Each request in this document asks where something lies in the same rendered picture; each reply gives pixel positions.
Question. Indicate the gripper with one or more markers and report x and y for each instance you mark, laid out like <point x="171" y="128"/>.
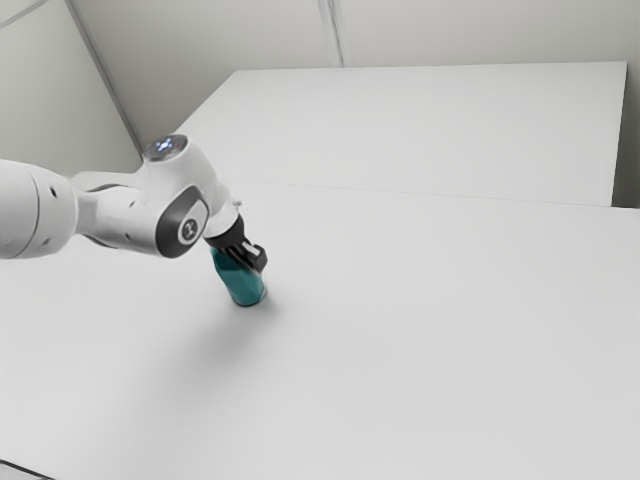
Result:
<point x="231" y="238"/>

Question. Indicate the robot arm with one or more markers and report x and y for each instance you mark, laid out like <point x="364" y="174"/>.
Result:
<point x="115" y="210"/>

